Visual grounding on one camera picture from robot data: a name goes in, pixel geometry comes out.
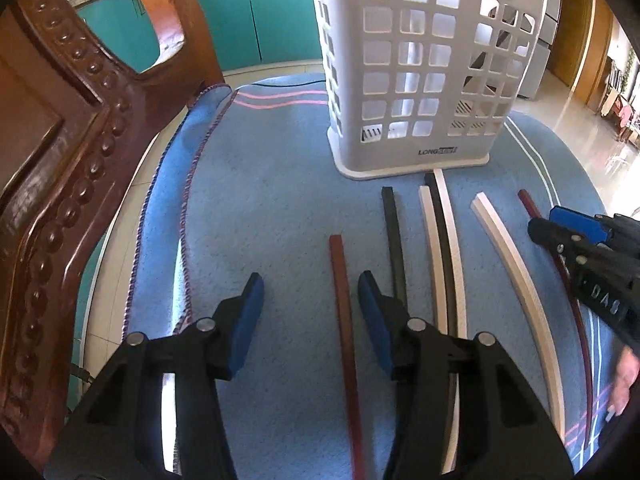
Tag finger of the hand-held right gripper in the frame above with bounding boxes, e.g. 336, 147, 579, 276
549, 206, 640, 256
527, 217, 608, 281

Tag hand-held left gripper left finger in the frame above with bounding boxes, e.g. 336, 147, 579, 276
44, 272, 265, 480

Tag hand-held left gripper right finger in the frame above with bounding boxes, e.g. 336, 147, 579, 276
357, 270, 576, 480

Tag red-brown chopstick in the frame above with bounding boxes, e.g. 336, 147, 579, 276
328, 234, 373, 480

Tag dark red chopstick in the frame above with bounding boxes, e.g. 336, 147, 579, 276
517, 189, 596, 441

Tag white chopstick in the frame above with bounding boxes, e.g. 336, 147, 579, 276
470, 192, 567, 447
418, 185, 458, 471
433, 169, 468, 341

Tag black chopstick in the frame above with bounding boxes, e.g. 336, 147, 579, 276
424, 172, 458, 336
381, 186, 407, 306

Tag white plastic utensil holder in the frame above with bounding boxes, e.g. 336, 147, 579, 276
310, 0, 553, 181

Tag person's right hand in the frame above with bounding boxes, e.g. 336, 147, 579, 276
607, 347, 640, 418

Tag blue striped towel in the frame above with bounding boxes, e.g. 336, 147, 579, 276
120, 74, 608, 480

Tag grey refrigerator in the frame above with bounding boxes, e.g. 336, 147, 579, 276
517, 0, 558, 101

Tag wooden door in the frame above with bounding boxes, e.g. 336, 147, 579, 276
547, 0, 596, 93

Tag carved wooden chair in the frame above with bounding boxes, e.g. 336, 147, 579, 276
0, 0, 226, 471

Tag teal lower kitchen cabinets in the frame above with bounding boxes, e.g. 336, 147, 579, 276
70, 0, 326, 73

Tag black cable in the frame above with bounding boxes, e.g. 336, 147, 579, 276
247, 79, 328, 90

